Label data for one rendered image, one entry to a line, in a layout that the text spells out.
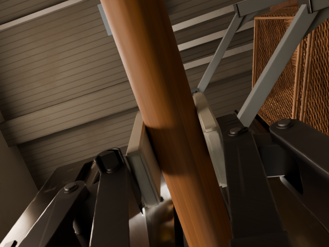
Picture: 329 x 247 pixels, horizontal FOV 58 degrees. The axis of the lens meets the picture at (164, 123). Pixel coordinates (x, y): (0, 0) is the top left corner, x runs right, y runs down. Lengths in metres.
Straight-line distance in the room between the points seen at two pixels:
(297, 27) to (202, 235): 0.43
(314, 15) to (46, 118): 3.38
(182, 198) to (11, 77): 3.84
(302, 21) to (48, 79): 3.43
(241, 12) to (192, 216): 0.88
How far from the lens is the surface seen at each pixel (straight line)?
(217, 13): 3.14
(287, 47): 0.56
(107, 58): 3.56
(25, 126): 3.85
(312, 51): 1.11
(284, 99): 1.66
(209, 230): 0.19
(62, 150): 3.96
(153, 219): 0.94
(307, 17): 0.56
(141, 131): 0.16
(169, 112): 0.15
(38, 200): 1.69
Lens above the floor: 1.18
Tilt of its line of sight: 6 degrees up
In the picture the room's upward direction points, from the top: 107 degrees counter-clockwise
